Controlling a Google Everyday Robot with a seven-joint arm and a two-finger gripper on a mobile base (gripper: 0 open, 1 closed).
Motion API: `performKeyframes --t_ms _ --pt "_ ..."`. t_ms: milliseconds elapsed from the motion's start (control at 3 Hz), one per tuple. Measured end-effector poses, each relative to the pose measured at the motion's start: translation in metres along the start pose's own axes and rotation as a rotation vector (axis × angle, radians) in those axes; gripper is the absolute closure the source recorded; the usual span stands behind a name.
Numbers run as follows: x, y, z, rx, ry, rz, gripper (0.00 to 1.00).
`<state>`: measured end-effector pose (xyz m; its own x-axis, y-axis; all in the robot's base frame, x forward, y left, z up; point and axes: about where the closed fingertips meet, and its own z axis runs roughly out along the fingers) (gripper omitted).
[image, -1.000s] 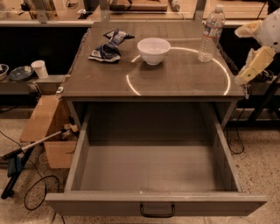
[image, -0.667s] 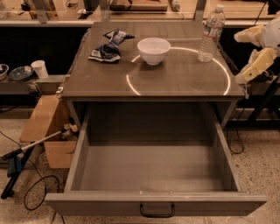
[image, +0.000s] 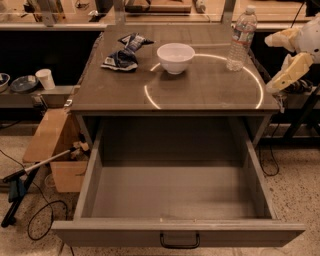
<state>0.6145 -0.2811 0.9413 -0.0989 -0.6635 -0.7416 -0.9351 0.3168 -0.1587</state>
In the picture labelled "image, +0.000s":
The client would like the clear plastic water bottle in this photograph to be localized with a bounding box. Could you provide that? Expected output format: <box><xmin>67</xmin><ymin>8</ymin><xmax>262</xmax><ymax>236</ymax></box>
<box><xmin>226</xmin><ymin>5</ymin><xmax>258</xmax><ymax>71</ymax></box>

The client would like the black cable on floor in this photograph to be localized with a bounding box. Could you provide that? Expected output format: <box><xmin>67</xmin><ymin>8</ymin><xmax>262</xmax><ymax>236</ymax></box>
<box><xmin>0</xmin><ymin>148</ymin><xmax>76</xmax><ymax>256</ymax></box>

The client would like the white ceramic bowl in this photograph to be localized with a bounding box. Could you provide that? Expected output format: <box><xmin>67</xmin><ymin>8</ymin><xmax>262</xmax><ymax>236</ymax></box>
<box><xmin>157</xmin><ymin>43</ymin><xmax>195</xmax><ymax>75</ymax></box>

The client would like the crumpled blue chip bag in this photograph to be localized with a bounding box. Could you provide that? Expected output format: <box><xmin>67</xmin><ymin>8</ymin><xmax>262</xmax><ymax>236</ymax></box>
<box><xmin>101</xmin><ymin>33</ymin><xmax>153</xmax><ymax>72</ymax></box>

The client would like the coiled black cable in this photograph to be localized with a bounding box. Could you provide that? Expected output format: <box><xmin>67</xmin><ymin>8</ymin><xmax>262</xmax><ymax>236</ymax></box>
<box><xmin>283</xmin><ymin>79</ymin><xmax>314</xmax><ymax>94</ymax></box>

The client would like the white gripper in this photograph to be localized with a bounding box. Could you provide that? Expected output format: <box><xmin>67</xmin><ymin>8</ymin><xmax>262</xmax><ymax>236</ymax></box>
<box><xmin>264</xmin><ymin>17</ymin><xmax>320</xmax><ymax>94</ymax></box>

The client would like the black cable at right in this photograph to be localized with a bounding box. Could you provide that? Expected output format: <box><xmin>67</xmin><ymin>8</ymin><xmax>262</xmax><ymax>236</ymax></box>
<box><xmin>257</xmin><ymin>123</ymin><xmax>280</xmax><ymax>178</ymax></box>

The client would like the open grey top drawer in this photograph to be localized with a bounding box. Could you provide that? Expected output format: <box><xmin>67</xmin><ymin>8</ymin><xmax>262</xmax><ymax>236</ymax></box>
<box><xmin>53</xmin><ymin>117</ymin><xmax>305</xmax><ymax>247</ymax></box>

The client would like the black drawer handle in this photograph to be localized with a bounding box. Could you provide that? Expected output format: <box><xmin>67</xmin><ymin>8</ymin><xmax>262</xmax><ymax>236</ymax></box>
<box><xmin>159</xmin><ymin>232</ymin><xmax>201</xmax><ymax>250</ymax></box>

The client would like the grey bowl at left edge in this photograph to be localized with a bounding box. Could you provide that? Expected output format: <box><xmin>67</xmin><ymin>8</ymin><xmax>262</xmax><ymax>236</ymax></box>
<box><xmin>0</xmin><ymin>73</ymin><xmax>10</xmax><ymax>93</ymax></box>

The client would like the cardboard box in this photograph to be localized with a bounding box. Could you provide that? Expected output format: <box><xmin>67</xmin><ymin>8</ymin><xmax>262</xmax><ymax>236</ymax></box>
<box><xmin>23</xmin><ymin>108</ymin><xmax>88</xmax><ymax>192</ymax></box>

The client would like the blue plate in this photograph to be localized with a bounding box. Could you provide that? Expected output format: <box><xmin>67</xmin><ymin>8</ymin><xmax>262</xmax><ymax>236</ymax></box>
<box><xmin>10</xmin><ymin>75</ymin><xmax>38</xmax><ymax>94</ymax></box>

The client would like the white paper cup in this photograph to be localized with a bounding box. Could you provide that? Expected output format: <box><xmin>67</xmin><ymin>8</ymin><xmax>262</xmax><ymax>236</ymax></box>
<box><xmin>35</xmin><ymin>69</ymin><xmax>55</xmax><ymax>90</ymax></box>

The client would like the low grey side shelf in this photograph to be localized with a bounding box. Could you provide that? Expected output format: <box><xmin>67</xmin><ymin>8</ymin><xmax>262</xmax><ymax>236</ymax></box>
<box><xmin>0</xmin><ymin>85</ymin><xmax>79</xmax><ymax>108</ymax></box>

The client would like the grabber tool with black handle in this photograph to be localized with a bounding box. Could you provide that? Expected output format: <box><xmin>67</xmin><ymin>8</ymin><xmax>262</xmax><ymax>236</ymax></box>
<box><xmin>1</xmin><ymin>141</ymin><xmax>89</xmax><ymax>228</ymax></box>

